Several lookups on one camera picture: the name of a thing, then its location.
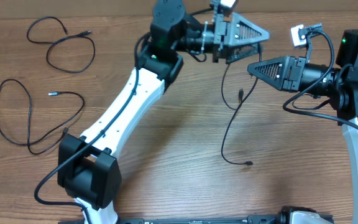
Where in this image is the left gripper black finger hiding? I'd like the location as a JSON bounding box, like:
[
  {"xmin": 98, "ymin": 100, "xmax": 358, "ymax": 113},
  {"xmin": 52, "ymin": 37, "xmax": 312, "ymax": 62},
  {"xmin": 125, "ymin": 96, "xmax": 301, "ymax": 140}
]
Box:
[
  {"xmin": 226, "ymin": 44, "xmax": 260, "ymax": 64},
  {"xmin": 228, "ymin": 12, "xmax": 270, "ymax": 47}
]

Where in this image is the black USB cable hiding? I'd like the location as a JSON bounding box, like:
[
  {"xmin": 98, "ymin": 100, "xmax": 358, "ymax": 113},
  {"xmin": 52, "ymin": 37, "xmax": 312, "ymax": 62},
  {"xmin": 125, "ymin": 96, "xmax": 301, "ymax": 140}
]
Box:
[
  {"xmin": 25, "ymin": 16, "xmax": 96, "ymax": 75},
  {"xmin": 0, "ymin": 78, "xmax": 86, "ymax": 156},
  {"xmin": 220, "ymin": 42, "xmax": 264, "ymax": 166}
]

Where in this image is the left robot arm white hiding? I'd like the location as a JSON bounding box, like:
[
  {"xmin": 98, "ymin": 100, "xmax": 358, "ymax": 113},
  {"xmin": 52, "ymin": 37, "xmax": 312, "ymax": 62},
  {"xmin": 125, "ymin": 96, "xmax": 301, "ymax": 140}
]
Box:
[{"xmin": 57, "ymin": 0, "xmax": 270, "ymax": 223}]

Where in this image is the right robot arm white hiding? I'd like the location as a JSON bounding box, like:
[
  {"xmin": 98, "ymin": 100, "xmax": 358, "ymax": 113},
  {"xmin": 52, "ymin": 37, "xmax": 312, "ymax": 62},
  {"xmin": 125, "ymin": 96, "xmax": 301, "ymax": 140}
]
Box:
[{"xmin": 247, "ymin": 27, "xmax": 358, "ymax": 223}]

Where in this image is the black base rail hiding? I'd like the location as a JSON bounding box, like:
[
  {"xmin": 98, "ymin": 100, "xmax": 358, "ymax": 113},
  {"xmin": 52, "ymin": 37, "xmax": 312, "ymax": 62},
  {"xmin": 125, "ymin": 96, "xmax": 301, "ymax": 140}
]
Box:
[{"xmin": 57, "ymin": 214, "xmax": 282, "ymax": 224}]

